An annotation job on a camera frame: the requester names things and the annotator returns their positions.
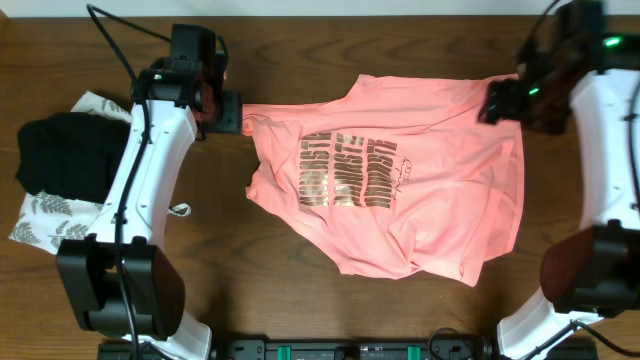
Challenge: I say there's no pink cloth garment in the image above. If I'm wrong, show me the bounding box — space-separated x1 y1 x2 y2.
243 75 524 286

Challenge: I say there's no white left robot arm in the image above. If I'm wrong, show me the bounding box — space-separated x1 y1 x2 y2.
56 24 242 359

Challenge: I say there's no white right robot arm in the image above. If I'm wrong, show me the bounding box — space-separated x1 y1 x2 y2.
474 0 639 359

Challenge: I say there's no black folded garment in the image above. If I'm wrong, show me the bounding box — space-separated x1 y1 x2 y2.
16 112 130 203

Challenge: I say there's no white fern-print drawstring bag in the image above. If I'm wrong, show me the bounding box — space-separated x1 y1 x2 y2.
8 90 193 256

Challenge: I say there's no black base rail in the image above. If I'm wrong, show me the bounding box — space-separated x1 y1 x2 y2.
97 330 599 360

